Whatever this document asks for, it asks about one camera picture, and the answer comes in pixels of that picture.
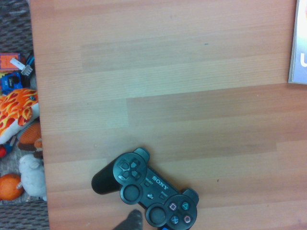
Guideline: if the black Sony gamepad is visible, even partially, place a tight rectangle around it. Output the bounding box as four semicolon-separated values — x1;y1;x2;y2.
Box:
91;147;200;230

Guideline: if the orange fruit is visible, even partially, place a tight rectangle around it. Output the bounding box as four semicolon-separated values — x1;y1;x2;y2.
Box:
0;173;24;201

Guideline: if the white plush animal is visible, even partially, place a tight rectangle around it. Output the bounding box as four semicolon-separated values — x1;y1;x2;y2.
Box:
18;154;47;201

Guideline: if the glossy paper magazine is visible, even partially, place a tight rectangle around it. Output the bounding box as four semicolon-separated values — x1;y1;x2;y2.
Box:
288;0;307;85

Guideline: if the white plastic brick piece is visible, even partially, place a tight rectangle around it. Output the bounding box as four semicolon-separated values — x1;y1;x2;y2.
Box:
10;57;34;76

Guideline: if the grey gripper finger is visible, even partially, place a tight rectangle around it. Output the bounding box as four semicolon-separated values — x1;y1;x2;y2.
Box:
114;209;144;230

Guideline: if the brown crocheted plush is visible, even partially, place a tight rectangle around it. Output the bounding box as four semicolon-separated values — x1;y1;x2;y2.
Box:
16;121;44;159

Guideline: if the orange flame dolphin plush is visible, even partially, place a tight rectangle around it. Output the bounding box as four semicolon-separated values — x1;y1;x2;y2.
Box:
0;88;40;145

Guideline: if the orange toy box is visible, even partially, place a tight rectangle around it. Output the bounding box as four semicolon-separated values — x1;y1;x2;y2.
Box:
0;53;23;73

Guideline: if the blue police toy car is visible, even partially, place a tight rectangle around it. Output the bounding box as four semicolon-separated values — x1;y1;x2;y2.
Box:
0;71;24;95

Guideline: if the grey woven basket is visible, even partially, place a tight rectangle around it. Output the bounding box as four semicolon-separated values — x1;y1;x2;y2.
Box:
0;0;50;230

